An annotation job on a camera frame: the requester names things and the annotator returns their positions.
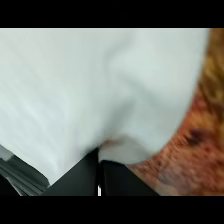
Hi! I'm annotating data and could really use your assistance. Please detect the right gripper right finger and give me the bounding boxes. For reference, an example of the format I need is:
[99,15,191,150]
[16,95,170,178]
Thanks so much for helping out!
[100,160,161,197]

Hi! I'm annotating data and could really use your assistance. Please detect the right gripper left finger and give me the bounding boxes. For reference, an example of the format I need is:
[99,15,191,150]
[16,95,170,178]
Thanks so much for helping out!
[42,148,100,197]

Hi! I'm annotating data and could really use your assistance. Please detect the white garment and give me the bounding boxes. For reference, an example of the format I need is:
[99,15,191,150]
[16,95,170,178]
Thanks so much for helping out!
[0,28,211,185]

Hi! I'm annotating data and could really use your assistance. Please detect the silver frame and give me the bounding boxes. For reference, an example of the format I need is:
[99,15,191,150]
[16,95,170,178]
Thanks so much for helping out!
[0,153,50,197]

